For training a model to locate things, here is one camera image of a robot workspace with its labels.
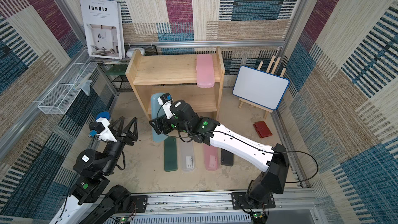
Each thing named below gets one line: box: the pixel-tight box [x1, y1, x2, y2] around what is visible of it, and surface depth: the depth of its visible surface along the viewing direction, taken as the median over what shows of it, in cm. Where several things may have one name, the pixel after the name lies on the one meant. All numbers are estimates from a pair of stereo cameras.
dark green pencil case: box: [163, 136, 178, 172], surface depth 89 cm
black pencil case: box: [220, 148, 234, 167], surface depth 87 cm
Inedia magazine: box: [80, 0, 126, 60], surface depth 79 cm
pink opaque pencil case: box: [196, 53, 216, 89], surface depth 70 cm
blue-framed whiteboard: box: [232, 65, 291, 111], surface depth 94 cm
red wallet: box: [252, 120, 273, 138], surface depth 101 cm
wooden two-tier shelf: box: [125, 46, 225, 121], surface depth 73 cm
